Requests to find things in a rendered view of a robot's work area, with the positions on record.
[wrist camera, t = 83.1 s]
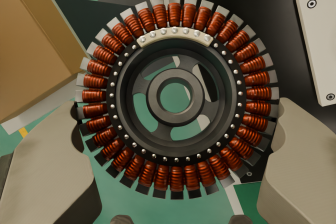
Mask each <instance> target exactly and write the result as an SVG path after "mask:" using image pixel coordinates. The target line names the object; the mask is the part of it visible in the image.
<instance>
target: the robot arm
mask: <svg viewBox="0 0 336 224"><path fill-rule="evenodd" d="M275 105H278V115H277V118H271V122H274V123H276V125H275V132H274V136H273V139H272V143H271V149H272V150H273V152H274V153H272V154H270V155H269V157H268V161H267V164H266V168H265V171H264V175H263V178H262V182H261V185H260V189H259V194H258V199H257V204H256V207H257V211H258V213H259V214H260V215H261V217H262V218H263V219H264V220H265V221H266V222H267V223H268V224H336V134H335V133H334V132H333V131H331V130H330V129H329V128H328V127H327V126H326V125H324V124H323V123H322V122H321V121H319V120H318V119H317V118H315V117H314V116H312V115H311V114H309V113H308V112H307V111H305V110H304V109H302V108H301V107H300V106H298V105H297V104H295V103H294V102H293V101H291V100H290V99H288V98H286V97H281V98H279V99H276V101H275ZM77 107H78V104H77V101H75V100H74V101H73V100H69V101H66V102H65V103H63V104H62V105H61V106H60V107H58V108H57V109H56V110H55V111H53V112H52V113H51V114H50V115H48V116H47V117H46V118H45V119H44V120H42V121H41V122H40V123H39V124H37V125H36V126H35V127H34V128H33V129H32V130H31V131H30V132H29V133H28V134H27V135H26V136H25V137H24V138H23V139H22V141H21V142H20V143H19V144H18V145H17V147H16V148H15V149H14V151H13V152H12V153H10V154H6V155H3V156H1V157H0V224H93V223H94V221H95V220H96V219H97V218H98V216H99V215H100V213H101V211H102V202H101V198H100V195H99V191H98V187H97V184H96V180H95V177H94V173H93V169H92V166H91V162H90V159H89V157H88V156H87V155H85V154H83V151H84V149H85V147H84V144H83V140H82V137H81V133H80V128H79V125H80V124H82V123H83V122H82V120H77V113H76V108H77ZM110 224H134V222H133V220H132V218H131V217H130V216H129V215H122V214H119V215H116V216H114V217H113V218H112V219H111V221H110ZM228 224H253V222H252V220H251V219H250V218H249V217H248V216H246V215H244V214H238V215H233V216H232V217H231V218H230V220H229V223H228Z"/></svg>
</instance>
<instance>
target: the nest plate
mask: <svg viewBox="0 0 336 224"><path fill-rule="evenodd" d="M296 4H297V9H298V13H299V18H300V22H301V27H302V31H303V36H304V40H305V45H306V50H307V54H308V59H309V63H310V68H311V72H312V77H313V81H314V86H315V90H316V95H317V100H318V103H319V104H320V105H321V106H322V107H324V106H328V105H332V104H336V0H296Z"/></svg>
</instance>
